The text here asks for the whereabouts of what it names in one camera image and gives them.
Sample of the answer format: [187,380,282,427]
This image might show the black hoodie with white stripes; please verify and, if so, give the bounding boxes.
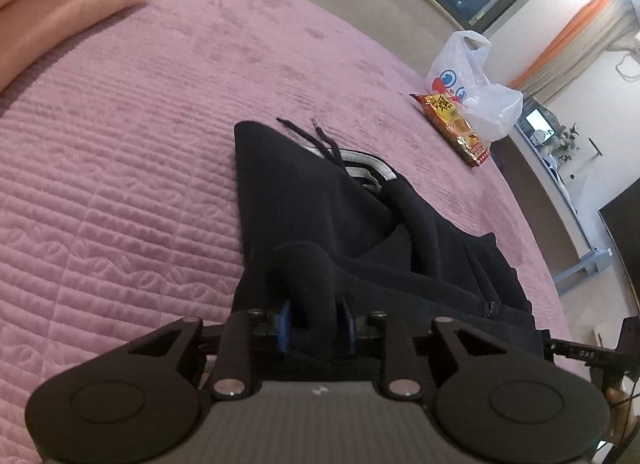
[231,116,546,385]

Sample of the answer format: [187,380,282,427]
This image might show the yellow snack packet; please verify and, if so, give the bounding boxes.
[409,92,491,168]

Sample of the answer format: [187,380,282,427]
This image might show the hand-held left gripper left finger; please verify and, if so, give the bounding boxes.
[127,300,293,401]

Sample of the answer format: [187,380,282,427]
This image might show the grey wall desk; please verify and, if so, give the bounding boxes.
[514,114,615,295]

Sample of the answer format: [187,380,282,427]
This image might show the beige and orange curtain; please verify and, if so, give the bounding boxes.
[509,0,640,106]

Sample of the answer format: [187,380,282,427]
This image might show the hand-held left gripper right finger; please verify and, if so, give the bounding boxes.
[339,299,502,401]

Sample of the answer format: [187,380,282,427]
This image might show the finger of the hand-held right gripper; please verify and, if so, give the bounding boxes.
[539,316,640,385]

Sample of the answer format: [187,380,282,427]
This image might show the dark flat monitor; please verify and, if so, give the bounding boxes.
[597,188,640,317]

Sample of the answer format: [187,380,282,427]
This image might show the folded pink blanket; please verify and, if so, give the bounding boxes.
[0,0,154,95]

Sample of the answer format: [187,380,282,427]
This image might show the small flower decoration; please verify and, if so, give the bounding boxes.
[557,123,585,164]

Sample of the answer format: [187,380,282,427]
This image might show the white plastic bag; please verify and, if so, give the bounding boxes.
[425,31,524,143]

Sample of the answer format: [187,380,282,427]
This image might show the small framed screen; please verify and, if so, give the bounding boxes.
[524,106,559,146]

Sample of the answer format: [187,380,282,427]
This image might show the purple quilted bedspread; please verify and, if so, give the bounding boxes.
[0,0,576,464]

